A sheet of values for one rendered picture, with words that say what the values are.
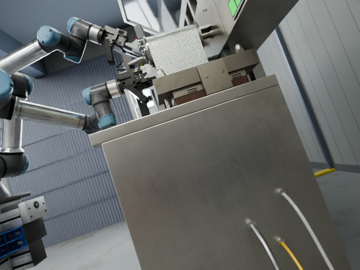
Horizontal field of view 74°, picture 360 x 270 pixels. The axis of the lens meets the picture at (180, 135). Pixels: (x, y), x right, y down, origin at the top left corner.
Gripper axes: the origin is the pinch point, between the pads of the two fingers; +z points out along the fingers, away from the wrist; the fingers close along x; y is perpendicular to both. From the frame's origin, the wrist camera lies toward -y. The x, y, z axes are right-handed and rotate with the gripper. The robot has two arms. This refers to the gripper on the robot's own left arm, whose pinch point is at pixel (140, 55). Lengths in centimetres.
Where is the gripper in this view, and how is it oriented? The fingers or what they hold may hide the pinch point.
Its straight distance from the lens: 118.3
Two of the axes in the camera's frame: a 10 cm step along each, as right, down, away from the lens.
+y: 3.5, -9.3, 1.2
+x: -0.6, 1.0, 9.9
